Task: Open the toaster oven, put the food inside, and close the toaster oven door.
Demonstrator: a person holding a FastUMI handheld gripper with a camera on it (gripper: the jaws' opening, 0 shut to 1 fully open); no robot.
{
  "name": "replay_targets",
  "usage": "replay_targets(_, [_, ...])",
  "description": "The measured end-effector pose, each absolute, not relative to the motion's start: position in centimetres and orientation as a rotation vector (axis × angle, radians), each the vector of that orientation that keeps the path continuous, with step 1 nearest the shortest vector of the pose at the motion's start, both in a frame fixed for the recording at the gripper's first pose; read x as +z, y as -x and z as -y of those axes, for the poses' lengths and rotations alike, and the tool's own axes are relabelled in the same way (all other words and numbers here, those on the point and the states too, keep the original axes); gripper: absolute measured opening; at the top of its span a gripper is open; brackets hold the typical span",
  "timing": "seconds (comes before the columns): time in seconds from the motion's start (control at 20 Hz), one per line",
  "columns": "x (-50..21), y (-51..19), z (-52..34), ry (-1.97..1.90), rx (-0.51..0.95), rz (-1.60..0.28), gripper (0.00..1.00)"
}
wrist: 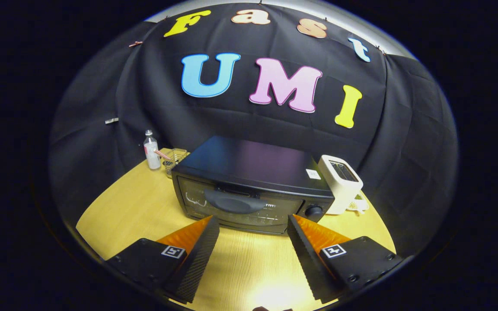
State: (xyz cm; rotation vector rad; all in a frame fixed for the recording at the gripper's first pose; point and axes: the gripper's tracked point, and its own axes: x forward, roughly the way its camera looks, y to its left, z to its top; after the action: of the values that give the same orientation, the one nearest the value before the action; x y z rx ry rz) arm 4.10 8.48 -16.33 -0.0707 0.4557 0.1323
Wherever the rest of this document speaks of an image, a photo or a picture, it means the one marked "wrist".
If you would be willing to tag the black backdrop cloth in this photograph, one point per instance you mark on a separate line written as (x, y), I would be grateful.
(102, 172)

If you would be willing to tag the silver cloth clip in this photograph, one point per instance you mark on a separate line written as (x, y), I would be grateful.
(111, 120)

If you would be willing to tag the copper cloth clip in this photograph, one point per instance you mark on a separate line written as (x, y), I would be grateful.
(135, 44)

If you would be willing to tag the white bread toaster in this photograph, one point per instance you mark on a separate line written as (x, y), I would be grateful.
(339, 190)

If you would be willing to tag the pink straw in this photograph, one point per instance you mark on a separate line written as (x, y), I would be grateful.
(162, 154)

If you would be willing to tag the clear plastic bottle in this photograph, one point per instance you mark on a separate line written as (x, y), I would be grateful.
(151, 153)

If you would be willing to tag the small white bean dish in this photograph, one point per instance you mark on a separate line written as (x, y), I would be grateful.
(358, 204)

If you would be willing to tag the black toaster oven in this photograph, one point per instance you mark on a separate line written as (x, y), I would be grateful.
(249, 164)

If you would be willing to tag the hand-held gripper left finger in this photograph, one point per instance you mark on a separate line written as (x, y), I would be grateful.
(201, 255)

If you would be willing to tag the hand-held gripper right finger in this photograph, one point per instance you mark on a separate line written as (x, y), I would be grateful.
(307, 255)

